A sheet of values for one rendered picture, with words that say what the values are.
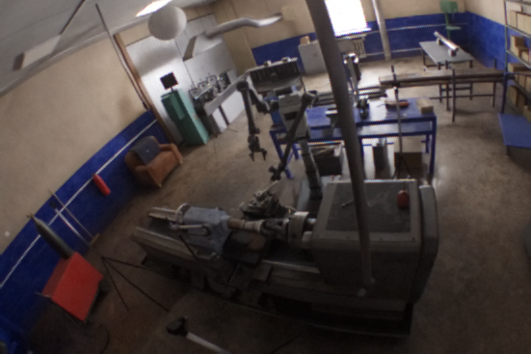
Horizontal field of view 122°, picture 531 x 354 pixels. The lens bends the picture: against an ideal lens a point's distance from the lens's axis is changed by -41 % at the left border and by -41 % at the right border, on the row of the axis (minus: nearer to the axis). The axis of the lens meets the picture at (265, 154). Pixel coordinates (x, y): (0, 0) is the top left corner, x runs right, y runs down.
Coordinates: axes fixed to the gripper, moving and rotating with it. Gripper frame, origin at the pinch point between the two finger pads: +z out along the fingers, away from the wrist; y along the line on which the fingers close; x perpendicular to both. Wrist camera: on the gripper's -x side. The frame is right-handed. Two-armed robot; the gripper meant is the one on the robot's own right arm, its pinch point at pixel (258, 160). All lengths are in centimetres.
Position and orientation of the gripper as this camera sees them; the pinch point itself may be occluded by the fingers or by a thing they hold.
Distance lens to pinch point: 203.1
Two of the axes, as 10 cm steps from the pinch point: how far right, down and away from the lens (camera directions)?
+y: 9.1, -1.4, -3.8
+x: 3.7, -1.2, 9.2
